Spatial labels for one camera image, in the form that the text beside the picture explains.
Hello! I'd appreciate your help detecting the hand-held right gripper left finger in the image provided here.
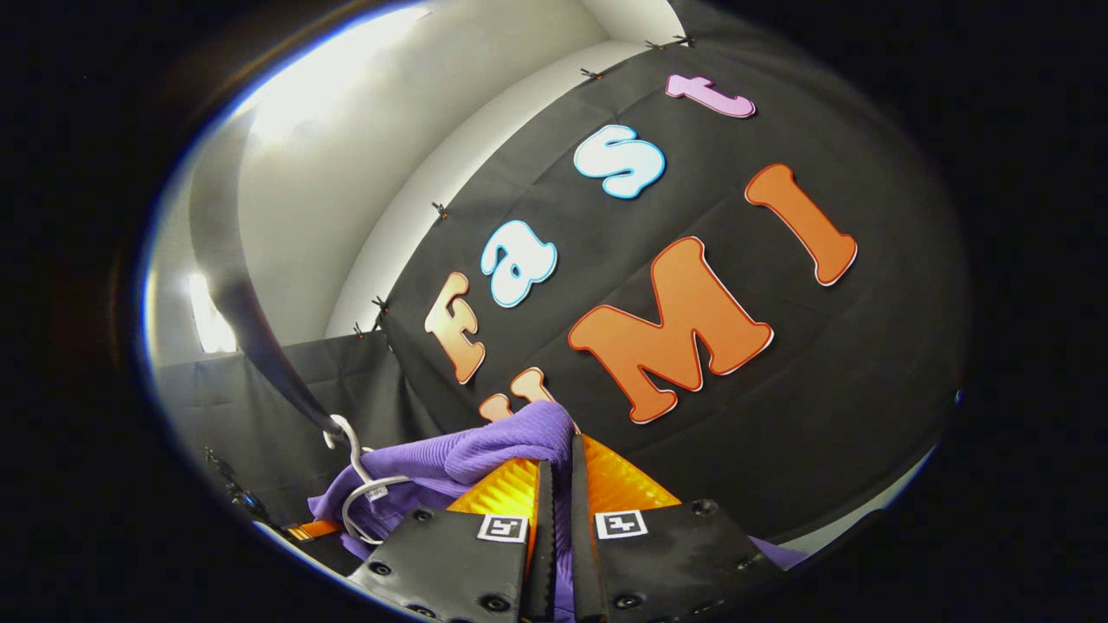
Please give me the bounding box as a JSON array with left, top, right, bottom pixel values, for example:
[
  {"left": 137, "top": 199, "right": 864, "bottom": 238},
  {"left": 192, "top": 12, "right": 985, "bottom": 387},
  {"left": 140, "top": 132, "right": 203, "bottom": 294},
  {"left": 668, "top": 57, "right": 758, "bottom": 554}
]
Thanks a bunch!
[{"left": 346, "top": 457, "right": 557, "bottom": 623}]

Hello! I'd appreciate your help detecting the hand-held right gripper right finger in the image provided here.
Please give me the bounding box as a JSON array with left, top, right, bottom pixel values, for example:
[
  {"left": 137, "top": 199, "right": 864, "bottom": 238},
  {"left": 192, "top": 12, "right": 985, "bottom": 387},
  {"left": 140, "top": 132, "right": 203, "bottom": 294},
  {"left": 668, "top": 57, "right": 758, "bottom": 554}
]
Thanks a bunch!
[{"left": 569, "top": 433, "right": 786, "bottom": 623}]

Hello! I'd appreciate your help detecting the purple corduroy jacket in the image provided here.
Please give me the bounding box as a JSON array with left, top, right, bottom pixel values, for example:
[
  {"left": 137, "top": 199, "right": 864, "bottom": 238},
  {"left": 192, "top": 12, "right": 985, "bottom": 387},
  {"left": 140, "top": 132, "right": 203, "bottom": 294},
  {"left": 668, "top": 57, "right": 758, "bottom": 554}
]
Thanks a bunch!
[{"left": 307, "top": 400, "right": 810, "bottom": 623}]

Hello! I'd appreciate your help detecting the white hanger with label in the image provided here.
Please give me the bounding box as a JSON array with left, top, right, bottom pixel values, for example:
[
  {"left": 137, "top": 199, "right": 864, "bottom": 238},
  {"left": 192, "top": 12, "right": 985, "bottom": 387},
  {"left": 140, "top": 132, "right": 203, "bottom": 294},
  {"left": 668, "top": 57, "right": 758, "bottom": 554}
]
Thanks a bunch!
[{"left": 323, "top": 415, "right": 413, "bottom": 546}]

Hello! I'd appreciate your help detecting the black clothes rack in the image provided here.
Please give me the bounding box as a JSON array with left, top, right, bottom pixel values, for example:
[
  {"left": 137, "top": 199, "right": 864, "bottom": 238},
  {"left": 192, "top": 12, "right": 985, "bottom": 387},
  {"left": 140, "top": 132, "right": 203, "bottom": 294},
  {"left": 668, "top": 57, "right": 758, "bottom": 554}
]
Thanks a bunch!
[{"left": 186, "top": 108, "right": 351, "bottom": 446}]

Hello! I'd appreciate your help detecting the black backdrop cloth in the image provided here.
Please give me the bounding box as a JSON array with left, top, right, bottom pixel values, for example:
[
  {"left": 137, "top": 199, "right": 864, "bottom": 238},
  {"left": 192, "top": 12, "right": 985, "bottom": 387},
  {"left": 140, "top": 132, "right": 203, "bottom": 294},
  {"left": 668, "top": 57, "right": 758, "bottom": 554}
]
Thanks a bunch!
[{"left": 156, "top": 0, "right": 970, "bottom": 559}]

